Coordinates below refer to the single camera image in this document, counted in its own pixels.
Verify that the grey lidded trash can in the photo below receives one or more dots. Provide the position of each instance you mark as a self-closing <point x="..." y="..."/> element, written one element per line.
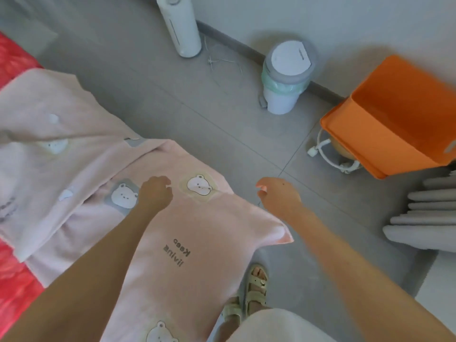
<point x="288" y="78"/>

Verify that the grey curtain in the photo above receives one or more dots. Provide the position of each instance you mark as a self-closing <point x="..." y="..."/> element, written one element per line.
<point x="427" y="221"/>

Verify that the person's right forearm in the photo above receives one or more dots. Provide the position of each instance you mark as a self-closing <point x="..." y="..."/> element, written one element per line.
<point x="363" y="281"/>

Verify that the pink bear print bedsheet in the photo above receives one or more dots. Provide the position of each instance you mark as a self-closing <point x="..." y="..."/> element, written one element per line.
<point x="192" y="267"/>

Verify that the red floral mattress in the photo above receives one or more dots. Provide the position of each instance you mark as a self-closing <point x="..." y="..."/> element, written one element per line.
<point x="14" y="295"/>

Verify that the white cylinder appliance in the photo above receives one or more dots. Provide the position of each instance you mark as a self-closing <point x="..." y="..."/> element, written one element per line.
<point x="179" y="25"/>

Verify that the person's right hand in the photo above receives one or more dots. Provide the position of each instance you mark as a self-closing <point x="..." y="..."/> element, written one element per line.
<point x="279" y="197"/>

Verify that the person's left forearm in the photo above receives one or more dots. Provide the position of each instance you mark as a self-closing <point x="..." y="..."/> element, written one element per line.
<point x="78" y="281"/>

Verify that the orange plastic basket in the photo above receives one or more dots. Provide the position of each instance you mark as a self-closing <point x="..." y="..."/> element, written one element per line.
<point x="399" y="117"/>

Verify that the person's white shorts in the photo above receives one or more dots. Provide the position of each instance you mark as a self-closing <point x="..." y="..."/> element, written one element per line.
<point x="281" y="327"/>

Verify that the person's left hand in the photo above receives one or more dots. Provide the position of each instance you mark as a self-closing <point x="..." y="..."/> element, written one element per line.
<point x="155" y="193"/>

